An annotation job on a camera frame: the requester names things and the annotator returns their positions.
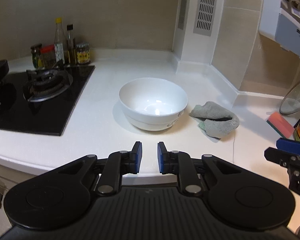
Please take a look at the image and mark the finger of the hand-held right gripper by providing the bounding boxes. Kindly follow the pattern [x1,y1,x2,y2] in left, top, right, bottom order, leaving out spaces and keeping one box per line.
[276,137,300,156]
[264,147,300,167]

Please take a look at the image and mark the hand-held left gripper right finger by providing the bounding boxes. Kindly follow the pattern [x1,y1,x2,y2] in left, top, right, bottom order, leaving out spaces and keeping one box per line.
[157,141,242,197]

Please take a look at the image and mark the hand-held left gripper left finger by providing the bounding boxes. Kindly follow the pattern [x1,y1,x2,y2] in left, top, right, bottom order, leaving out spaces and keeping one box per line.
[57,141,143,197]

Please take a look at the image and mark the white bowl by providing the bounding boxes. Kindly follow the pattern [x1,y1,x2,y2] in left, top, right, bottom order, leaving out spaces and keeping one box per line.
[118,77,189,132]

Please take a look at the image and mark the grey green cloth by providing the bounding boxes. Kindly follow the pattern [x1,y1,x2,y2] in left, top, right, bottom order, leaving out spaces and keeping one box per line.
[189,101,240,139]

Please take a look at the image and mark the pink green sponge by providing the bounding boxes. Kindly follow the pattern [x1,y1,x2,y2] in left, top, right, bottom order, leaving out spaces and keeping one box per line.
[266,112,296,139]

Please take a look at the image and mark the glass pot lid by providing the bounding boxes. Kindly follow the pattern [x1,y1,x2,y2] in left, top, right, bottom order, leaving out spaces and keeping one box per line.
[279,72,300,117]

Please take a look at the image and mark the black glass cooktop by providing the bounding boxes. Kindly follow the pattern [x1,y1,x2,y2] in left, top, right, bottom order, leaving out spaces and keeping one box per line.
[0,65,95,136]

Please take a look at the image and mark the yellow label jar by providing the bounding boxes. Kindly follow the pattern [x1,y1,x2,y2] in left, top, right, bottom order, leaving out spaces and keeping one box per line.
[76,42,91,65]

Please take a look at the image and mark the gas burner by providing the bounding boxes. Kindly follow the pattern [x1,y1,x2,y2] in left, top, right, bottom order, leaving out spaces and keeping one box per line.
[22,66,73,103]

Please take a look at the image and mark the dark oil bottle black cap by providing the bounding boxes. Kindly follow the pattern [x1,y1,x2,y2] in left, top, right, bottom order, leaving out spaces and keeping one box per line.
[66,24,77,66]

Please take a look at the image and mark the red lid jar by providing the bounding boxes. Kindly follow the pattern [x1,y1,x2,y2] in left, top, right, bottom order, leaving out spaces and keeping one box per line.
[41,45,57,69]

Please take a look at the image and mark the tall clear bottle yellow cap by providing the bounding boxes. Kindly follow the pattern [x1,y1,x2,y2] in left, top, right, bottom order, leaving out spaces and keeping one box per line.
[54,17,66,65]

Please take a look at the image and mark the dark lid jar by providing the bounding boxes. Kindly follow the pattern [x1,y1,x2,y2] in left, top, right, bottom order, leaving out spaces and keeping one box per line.
[31,44,43,69]

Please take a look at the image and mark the narrow grey vent slot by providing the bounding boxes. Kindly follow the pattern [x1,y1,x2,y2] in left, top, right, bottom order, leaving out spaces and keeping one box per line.
[177,0,190,30]

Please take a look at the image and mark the grey vent grille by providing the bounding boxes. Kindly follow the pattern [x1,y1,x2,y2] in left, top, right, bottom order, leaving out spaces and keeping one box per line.
[193,0,219,35]

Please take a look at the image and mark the white wall appliance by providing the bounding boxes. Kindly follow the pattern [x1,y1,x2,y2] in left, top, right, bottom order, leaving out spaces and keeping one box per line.
[259,0,300,63]

